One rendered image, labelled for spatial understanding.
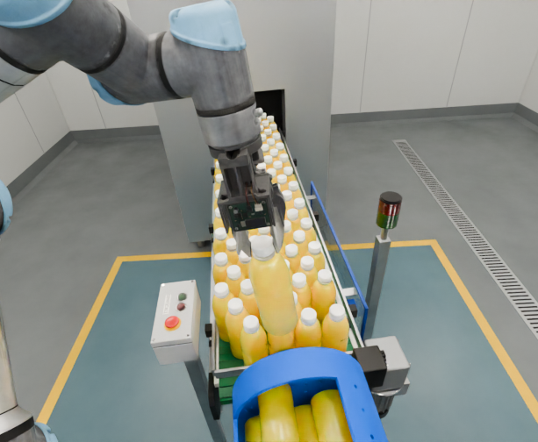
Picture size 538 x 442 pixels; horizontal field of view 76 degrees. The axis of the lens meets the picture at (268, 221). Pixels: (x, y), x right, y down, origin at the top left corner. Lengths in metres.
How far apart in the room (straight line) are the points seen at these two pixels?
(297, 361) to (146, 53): 0.55
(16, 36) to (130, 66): 0.10
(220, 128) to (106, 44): 0.14
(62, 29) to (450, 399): 2.12
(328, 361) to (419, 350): 1.60
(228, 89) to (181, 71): 0.05
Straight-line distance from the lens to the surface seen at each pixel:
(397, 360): 1.17
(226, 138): 0.43
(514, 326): 2.62
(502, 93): 5.69
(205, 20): 0.40
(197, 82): 0.42
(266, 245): 0.57
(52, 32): 0.38
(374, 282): 1.28
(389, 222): 1.09
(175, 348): 0.96
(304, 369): 0.69
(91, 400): 2.30
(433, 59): 5.10
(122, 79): 0.44
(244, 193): 0.45
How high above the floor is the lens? 1.83
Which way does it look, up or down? 37 degrees down
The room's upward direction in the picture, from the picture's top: 4 degrees counter-clockwise
